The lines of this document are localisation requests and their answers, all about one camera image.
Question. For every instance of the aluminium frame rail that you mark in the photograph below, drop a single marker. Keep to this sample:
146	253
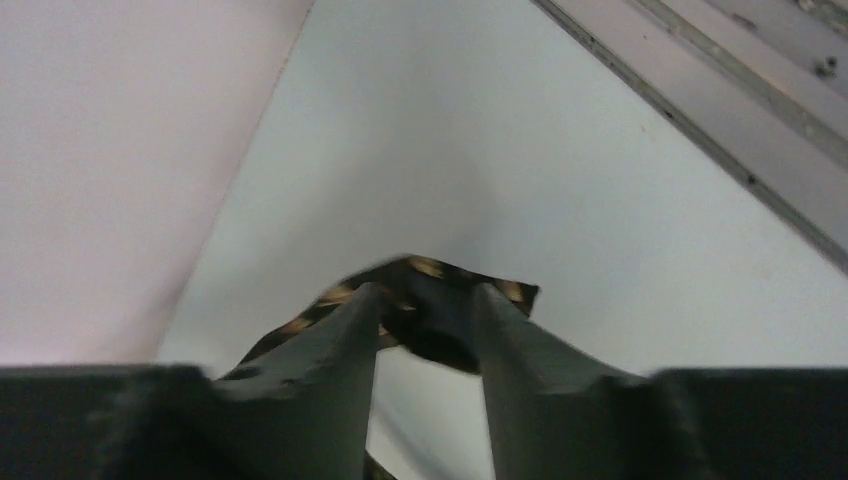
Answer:
761	87

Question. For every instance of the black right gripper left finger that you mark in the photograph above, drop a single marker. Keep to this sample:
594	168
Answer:
299	411

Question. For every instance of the black gold floral tie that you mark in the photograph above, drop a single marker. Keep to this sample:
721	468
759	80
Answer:
428	309

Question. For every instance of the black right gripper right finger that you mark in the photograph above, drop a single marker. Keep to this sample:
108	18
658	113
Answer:
555	412

